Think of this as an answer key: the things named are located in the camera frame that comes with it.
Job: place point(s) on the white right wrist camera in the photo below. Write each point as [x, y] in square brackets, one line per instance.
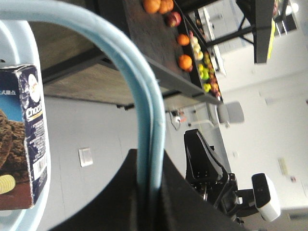
[265, 196]

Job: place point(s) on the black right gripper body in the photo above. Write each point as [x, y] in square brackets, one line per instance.
[212, 182]

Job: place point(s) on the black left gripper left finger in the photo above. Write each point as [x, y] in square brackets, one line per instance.
[115, 208]

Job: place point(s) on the small steel floor plate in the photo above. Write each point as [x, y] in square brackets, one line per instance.
[85, 157]

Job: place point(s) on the wooden display stand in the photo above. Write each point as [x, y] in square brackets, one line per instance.
[75, 68]

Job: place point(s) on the light blue shopping basket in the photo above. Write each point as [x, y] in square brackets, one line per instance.
[137, 73]

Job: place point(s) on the Chocofello cookie box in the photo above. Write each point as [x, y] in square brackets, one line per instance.
[23, 152]

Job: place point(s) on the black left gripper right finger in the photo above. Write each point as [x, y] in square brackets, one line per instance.
[181, 208]

